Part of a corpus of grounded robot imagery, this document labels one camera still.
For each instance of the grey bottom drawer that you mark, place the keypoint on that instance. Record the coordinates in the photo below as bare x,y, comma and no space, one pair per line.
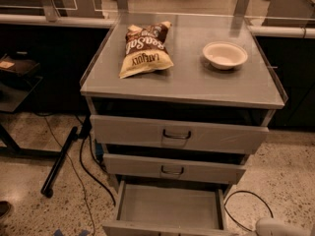
150,207

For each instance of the grey drawer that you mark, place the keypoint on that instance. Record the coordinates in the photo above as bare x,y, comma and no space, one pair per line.
150,207
183,170
155,133

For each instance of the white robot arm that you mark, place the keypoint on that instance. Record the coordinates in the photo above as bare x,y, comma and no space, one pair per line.
274,227

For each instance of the grey metal drawer cabinet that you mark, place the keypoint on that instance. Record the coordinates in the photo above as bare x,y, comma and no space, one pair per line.
190,91

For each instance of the grey top drawer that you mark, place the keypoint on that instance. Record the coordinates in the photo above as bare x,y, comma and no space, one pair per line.
155,133

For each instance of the grey middle drawer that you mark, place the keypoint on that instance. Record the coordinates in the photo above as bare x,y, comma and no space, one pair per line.
183,170

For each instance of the brown yellow chip bag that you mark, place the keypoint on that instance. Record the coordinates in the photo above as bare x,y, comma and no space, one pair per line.
145,51

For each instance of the white paper bowl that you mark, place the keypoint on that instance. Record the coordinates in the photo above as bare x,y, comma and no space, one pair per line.
225,55

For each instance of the black table leg with wheel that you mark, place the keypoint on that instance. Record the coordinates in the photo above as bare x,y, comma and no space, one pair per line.
47,188

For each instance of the dark side table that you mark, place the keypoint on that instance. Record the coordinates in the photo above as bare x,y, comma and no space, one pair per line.
11,99

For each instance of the dark shoe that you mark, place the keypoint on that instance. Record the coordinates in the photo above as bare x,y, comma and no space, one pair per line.
4,208

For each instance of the white horizontal rail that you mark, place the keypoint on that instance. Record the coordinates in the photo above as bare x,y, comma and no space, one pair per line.
107,23

